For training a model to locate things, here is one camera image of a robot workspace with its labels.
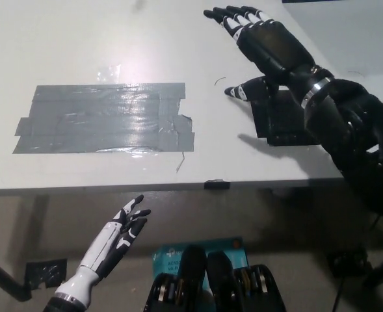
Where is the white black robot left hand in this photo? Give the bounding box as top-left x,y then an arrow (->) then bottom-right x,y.
79,194 -> 152,280

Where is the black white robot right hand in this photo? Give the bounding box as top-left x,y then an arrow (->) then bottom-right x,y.
203,5 -> 337,107

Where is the black tape patch on table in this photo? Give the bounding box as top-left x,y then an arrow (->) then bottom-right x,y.
249,89 -> 322,148

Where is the teal cardboard box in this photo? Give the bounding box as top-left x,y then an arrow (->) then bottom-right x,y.
151,236 -> 246,293

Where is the black table leg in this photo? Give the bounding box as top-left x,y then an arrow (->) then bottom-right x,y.
0,252 -> 33,302

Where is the black floor foot block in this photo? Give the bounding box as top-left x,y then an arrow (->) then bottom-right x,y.
326,250 -> 373,279

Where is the grey duct tape patch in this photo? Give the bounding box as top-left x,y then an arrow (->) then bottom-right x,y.
12,83 -> 195,155

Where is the black cable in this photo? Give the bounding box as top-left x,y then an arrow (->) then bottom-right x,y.
331,276 -> 347,312

